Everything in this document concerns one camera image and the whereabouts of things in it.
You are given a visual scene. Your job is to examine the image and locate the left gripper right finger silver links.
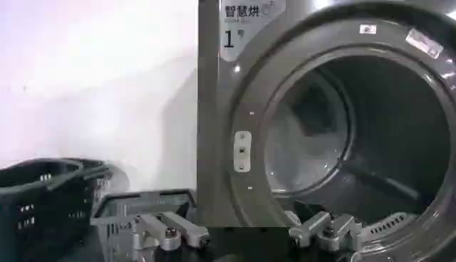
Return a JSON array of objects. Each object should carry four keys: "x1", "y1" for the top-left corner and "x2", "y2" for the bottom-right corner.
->
[{"x1": 288, "y1": 210, "x2": 364, "y2": 253}]

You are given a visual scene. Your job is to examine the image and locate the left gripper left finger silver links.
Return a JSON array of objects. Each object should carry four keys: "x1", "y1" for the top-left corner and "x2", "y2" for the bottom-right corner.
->
[{"x1": 130, "y1": 211, "x2": 211, "y2": 262}]

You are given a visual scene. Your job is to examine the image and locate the grey plastic laundry basket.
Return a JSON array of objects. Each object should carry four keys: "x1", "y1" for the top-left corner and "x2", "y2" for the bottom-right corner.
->
[{"x1": 90, "y1": 188, "x2": 197, "y2": 262}]

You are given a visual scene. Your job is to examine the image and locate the silver door latch plate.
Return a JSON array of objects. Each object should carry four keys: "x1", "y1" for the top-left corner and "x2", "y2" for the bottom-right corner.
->
[{"x1": 233, "y1": 130, "x2": 252, "y2": 174}]

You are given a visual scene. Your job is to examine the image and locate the grey dryer with round door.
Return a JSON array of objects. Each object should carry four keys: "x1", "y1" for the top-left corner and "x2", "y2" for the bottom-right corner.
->
[{"x1": 197, "y1": 0, "x2": 456, "y2": 262}]

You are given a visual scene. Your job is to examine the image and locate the black plastic laundry basket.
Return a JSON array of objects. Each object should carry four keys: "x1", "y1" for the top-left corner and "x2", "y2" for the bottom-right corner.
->
[{"x1": 0, "y1": 157, "x2": 114, "y2": 262}]

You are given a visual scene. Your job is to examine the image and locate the white number label sticker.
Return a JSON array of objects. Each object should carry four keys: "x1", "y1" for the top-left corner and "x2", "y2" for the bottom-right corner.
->
[{"x1": 219, "y1": 0, "x2": 287, "y2": 63}]

